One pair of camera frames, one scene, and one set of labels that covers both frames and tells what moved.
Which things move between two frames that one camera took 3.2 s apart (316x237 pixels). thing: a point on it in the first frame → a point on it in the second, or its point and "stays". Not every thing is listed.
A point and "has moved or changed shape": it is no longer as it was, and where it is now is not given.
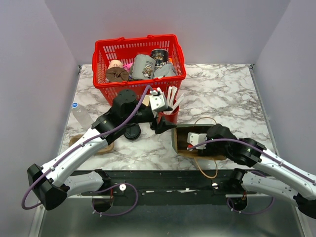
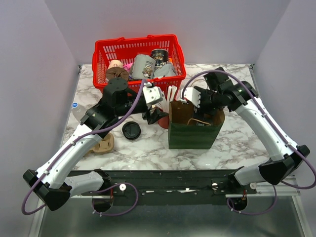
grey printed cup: x=143 y=67 stays
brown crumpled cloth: x=116 y=74 stays
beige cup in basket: x=115 y=63 stays
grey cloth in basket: x=167 y=69 stays
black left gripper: x=160 y=128 → x=155 y=116
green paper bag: x=179 y=134 has moved or changed shape
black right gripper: x=207 y=151 → x=201 y=110
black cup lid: x=133 y=131 stays
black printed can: x=160 y=56 stays
